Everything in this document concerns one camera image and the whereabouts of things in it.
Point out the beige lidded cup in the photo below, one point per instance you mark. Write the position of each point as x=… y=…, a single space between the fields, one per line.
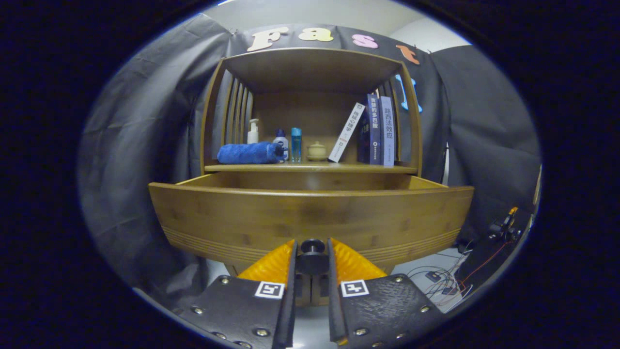
x=317 y=151

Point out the orange and black tool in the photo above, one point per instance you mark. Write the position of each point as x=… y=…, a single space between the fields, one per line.
x=508 y=220

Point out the white bottle with blue cap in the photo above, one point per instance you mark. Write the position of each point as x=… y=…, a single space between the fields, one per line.
x=282 y=141

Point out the white pump bottle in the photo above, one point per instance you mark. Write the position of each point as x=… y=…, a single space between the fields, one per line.
x=253 y=135

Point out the black backdrop cloth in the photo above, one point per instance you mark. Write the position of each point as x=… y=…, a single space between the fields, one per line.
x=135 y=145

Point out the black side table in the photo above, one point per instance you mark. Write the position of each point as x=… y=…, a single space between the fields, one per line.
x=489 y=261

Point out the dark blue book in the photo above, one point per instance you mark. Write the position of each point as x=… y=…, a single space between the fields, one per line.
x=374 y=131

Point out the beige hanging cloth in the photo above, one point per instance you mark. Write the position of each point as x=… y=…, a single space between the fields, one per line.
x=536 y=189

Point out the wooden drawer with black knob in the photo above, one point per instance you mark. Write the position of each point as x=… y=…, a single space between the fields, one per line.
x=242 y=213

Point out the wooden cabinet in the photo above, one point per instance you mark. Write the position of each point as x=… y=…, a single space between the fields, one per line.
x=310 y=116

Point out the pale grey-blue book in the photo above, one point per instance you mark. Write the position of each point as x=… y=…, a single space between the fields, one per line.
x=388 y=131

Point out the blue rolled towel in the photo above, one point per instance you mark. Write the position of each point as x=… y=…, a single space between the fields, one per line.
x=247 y=152

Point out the white book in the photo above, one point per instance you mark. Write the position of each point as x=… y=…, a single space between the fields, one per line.
x=346 y=133

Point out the clear blue bottle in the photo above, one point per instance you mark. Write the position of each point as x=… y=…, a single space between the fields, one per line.
x=296 y=145

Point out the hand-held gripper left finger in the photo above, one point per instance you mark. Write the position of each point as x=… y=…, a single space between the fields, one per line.
x=288 y=300

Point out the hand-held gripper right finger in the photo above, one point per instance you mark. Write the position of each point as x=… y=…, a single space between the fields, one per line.
x=335 y=310

